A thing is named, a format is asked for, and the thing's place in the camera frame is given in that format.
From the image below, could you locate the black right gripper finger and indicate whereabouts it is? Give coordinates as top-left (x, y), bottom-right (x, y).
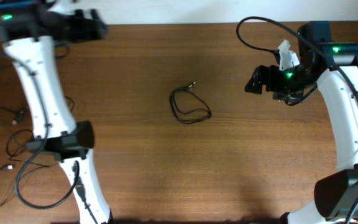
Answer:
top-left (252, 65), bottom-right (270, 83)
top-left (244, 79), bottom-right (264, 95)

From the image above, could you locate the black cable with silver USB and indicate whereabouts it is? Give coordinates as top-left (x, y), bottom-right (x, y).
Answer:
top-left (0, 95), bottom-right (76, 150)

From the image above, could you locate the black cable with micro plug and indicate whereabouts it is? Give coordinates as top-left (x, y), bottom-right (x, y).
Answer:
top-left (0, 129), bottom-right (51, 211)

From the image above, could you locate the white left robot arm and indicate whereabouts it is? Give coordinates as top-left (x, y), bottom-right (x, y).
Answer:
top-left (0, 0), bottom-right (113, 223)

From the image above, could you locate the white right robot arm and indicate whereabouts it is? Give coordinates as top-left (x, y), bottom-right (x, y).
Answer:
top-left (244, 21), bottom-right (358, 223)

